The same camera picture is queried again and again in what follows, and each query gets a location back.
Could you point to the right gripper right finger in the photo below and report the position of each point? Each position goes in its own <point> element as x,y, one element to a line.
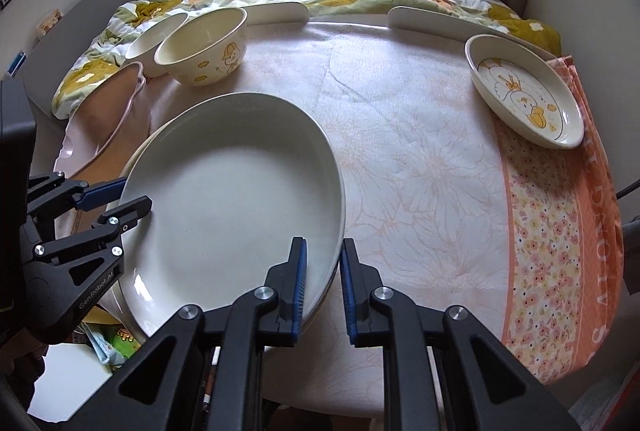
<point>442,369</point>

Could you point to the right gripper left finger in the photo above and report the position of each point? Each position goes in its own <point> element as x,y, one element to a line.
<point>203,369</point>

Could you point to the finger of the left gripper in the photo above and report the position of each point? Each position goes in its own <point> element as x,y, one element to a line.
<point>81,255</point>
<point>51,195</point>

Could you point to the pink square bowl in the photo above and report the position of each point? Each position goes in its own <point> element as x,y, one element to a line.
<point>106,129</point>

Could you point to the large white plate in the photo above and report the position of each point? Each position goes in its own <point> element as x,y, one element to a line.
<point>233,181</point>

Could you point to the small white bowl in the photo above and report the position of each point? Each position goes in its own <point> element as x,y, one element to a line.
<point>144,47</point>

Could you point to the cream duck pattern bowl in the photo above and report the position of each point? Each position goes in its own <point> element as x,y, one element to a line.
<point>206,49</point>

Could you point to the duck pattern oval dish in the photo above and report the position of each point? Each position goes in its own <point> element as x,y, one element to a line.
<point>524,92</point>

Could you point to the white plate under stack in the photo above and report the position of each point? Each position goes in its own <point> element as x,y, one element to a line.
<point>114,301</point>

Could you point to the grey bed headboard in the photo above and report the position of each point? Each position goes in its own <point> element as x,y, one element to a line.
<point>47,63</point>

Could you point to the white floral tablecloth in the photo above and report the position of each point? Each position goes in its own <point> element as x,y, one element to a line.
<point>448,203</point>

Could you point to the floral green yellow duvet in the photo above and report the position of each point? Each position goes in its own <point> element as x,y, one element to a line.
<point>104,52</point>

